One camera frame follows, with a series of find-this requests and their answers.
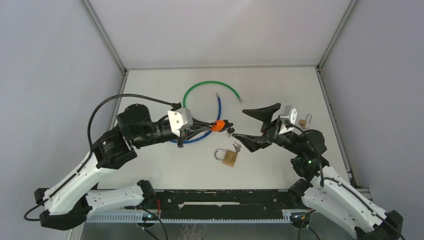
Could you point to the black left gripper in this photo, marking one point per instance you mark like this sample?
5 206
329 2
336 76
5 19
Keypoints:
192 131

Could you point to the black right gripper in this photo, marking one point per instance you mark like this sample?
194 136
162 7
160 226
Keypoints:
269 130

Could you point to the orange black key fob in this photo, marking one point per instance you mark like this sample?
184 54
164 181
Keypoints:
220 126

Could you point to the large brass padlock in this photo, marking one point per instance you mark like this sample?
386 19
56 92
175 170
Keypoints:
227 157

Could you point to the small brass padlock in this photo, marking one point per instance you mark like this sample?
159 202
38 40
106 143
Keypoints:
305 123

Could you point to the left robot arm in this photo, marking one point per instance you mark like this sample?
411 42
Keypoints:
71 202

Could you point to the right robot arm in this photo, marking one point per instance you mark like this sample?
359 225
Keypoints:
320 187

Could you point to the large padlock silver keys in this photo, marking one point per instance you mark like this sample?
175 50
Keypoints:
237 147

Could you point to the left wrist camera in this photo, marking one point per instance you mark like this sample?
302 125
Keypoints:
180 120

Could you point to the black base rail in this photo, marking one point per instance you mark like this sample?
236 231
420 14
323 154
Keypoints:
227 205

